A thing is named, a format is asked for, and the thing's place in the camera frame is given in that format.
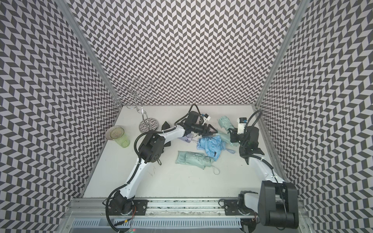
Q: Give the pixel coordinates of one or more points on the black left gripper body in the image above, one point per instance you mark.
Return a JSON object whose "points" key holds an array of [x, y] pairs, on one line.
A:
{"points": [[199, 128]]}

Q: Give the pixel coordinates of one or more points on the chrome wire stand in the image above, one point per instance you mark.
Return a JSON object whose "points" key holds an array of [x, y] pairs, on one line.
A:
{"points": [[137, 94]]}

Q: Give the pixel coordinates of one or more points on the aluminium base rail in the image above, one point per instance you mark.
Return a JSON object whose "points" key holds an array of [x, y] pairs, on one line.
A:
{"points": [[171, 215]]}

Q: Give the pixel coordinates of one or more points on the aluminium corner post left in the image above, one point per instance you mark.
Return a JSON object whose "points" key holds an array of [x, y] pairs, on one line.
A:
{"points": [[65, 10]]}

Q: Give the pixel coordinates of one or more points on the pink ribbed glass bowl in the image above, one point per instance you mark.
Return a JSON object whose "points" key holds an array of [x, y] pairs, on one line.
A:
{"points": [[113, 133]]}

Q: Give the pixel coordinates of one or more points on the purple umbrella in sleeve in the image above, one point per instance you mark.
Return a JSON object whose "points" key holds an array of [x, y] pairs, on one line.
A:
{"points": [[188, 138]]}

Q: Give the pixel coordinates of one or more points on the green glass cup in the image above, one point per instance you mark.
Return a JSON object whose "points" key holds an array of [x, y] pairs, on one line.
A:
{"points": [[123, 141]]}

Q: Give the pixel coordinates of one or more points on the mint green umbrella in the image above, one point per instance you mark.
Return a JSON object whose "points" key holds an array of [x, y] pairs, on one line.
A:
{"points": [[196, 159]]}

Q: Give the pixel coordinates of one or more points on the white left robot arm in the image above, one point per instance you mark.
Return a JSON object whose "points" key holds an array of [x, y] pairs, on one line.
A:
{"points": [[148, 147]]}

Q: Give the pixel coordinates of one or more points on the aluminium corner post right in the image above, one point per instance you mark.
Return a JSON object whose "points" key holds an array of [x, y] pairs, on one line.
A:
{"points": [[283, 49]]}

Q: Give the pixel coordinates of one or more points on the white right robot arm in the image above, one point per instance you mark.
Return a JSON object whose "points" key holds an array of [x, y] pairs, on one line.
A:
{"points": [[276, 204]]}

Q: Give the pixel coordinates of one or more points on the blue umbrella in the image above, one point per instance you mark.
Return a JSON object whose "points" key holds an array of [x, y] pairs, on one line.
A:
{"points": [[213, 146]]}

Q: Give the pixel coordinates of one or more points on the black umbrella sleeve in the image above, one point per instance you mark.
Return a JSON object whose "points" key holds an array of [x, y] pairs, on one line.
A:
{"points": [[165, 126]]}

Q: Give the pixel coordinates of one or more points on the aluminium corner post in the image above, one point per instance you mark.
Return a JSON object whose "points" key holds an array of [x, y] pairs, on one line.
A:
{"points": [[283, 49], [65, 10]]}

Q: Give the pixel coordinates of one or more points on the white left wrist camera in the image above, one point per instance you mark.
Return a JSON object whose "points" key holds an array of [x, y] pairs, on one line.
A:
{"points": [[205, 118]]}

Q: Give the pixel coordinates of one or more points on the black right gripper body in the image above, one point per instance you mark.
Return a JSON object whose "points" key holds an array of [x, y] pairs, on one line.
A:
{"points": [[239, 138]]}

